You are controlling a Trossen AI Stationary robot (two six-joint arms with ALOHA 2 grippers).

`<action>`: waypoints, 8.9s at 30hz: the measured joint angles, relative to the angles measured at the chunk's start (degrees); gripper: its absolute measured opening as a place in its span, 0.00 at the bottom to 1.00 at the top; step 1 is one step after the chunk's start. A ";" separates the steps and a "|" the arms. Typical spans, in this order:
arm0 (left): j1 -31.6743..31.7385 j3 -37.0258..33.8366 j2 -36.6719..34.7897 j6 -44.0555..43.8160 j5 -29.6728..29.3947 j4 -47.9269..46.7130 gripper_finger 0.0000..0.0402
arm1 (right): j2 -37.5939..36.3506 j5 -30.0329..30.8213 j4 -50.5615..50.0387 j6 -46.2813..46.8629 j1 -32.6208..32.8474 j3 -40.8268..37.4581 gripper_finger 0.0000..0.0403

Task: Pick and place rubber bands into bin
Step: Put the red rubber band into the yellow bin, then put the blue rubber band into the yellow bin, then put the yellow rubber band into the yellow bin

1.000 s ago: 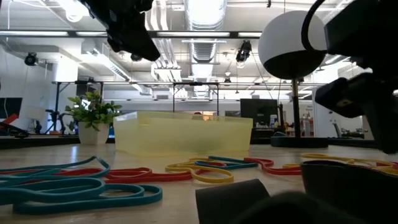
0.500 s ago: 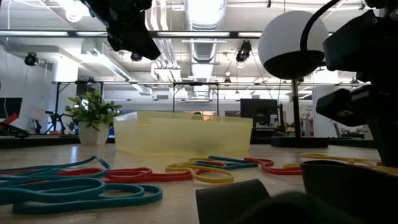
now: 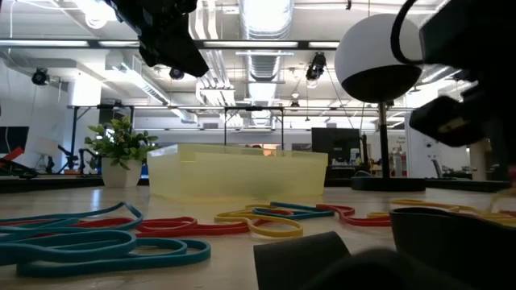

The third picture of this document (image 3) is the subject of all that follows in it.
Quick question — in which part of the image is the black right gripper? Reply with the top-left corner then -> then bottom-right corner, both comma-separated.
409,64 -> 516,182

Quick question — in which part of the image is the black bar with light strips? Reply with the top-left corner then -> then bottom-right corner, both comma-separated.
0,38 -> 422,52

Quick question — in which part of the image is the black rubber strip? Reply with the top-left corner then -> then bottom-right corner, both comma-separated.
252,230 -> 471,290

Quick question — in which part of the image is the black metal workstation frame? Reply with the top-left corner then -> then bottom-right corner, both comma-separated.
223,105 -> 285,151

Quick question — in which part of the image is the white column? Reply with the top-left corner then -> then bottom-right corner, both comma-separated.
404,111 -> 443,180

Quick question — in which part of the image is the red and black device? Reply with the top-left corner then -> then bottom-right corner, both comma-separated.
0,147 -> 40,179

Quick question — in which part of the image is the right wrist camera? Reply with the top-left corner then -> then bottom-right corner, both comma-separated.
418,0 -> 516,66

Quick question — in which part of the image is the red rubber band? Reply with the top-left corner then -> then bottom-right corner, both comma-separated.
0,216 -> 136,230
132,216 -> 252,238
316,203 -> 392,227
257,208 -> 294,225

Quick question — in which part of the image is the black aluminium table frame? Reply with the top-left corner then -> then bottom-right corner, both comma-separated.
0,173 -> 516,194

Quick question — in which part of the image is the green plant in white pot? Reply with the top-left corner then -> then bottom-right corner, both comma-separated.
83,115 -> 160,189

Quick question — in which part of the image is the black monitor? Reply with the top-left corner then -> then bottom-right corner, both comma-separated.
310,126 -> 361,166
0,126 -> 31,155

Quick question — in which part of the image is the black wide rubber band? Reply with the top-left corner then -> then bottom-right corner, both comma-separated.
389,206 -> 516,290

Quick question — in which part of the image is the white globe table lamp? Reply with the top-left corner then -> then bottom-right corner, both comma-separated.
334,13 -> 424,193

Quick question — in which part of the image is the yellow translucent plastic bin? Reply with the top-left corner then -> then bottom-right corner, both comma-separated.
146,143 -> 328,204

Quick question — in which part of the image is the grey office chair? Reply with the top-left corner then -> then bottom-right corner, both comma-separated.
430,158 -> 445,180

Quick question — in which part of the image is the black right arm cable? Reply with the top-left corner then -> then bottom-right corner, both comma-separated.
389,0 -> 425,66

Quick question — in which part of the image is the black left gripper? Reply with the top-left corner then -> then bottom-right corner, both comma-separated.
120,0 -> 210,78

